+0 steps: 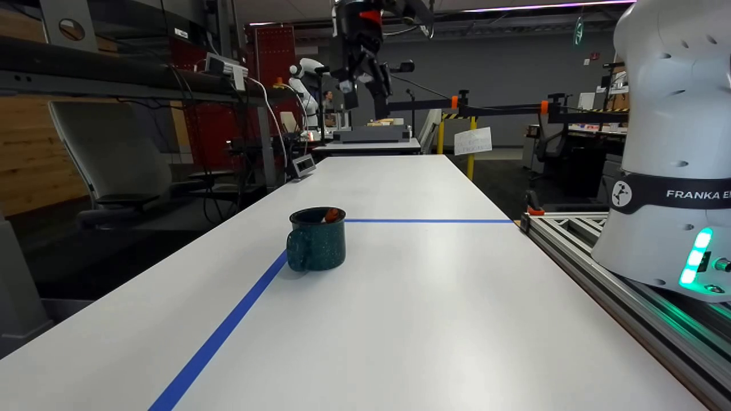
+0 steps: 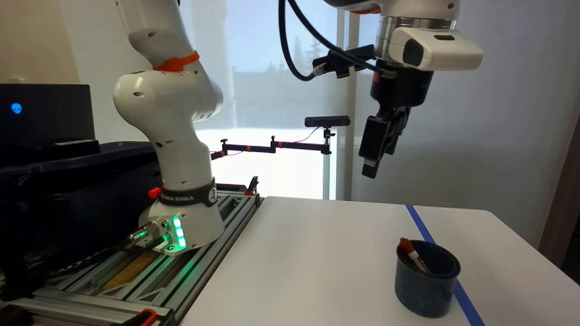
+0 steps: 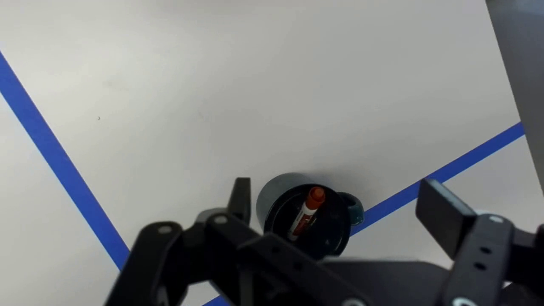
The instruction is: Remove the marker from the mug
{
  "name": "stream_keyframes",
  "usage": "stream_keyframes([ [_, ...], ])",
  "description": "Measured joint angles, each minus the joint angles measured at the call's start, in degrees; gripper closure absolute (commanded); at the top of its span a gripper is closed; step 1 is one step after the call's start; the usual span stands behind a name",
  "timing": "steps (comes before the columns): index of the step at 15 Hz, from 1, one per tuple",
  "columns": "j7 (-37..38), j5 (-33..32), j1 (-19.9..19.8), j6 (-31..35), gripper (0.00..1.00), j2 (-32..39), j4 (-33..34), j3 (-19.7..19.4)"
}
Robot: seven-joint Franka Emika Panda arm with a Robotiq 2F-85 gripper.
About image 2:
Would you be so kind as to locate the camera on mount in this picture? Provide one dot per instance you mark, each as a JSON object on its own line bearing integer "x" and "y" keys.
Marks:
{"x": 327, "y": 121}

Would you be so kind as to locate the blue tape strip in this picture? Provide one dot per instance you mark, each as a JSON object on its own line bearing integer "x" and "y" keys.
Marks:
{"x": 421, "y": 228}

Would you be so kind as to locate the black computer with blue light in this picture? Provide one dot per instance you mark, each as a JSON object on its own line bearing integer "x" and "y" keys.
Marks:
{"x": 45, "y": 117}

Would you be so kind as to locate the window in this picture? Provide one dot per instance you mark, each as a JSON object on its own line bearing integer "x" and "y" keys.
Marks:
{"x": 281, "y": 104}

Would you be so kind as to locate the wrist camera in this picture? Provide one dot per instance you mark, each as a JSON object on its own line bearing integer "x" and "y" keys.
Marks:
{"x": 349, "y": 61}

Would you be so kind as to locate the black plastic bin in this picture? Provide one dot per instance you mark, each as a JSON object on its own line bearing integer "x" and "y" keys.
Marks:
{"x": 90, "y": 190}

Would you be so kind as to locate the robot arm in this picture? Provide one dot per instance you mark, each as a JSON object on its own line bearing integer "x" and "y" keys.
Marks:
{"x": 174, "y": 136}

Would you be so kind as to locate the dark blue speckled mug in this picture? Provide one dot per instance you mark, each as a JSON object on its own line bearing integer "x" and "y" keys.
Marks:
{"x": 423, "y": 292}

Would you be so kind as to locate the red marker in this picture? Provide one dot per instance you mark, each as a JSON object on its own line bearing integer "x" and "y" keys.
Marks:
{"x": 410, "y": 252}

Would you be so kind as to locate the black and red clamp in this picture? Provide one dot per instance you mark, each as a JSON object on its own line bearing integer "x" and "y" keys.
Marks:
{"x": 142, "y": 317}
{"x": 252, "y": 185}

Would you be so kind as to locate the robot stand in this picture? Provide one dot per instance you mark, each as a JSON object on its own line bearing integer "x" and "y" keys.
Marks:
{"x": 181, "y": 280}

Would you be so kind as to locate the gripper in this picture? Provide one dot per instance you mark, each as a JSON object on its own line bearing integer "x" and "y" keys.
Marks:
{"x": 401, "y": 88}

